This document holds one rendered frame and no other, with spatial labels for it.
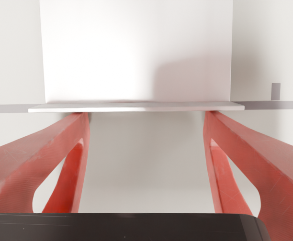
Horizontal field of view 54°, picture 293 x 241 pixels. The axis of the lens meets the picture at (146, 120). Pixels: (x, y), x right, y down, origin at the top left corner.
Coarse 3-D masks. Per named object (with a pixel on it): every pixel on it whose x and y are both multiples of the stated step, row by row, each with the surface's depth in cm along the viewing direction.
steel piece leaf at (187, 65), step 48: (48, 0) 13; (96, 0) 13; (144, 0) 13; (192, 0) 13; (48, 48) 13; (96, 48) 13; (144, 48) 13; (192, 48) 13; (48, 96) 13; (96, 96) 13; (144, 96) 13; (192, 96) 13
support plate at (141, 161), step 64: (0, 0) 13; (256, 0) 13; (0, 64) 13; (256, 64) 13; (0, 128) 14; (128, 128) 14; (192, 128) 14; (256, 128) 14; (128, 192) 14; (192, 192) 14; (256, 192) 14
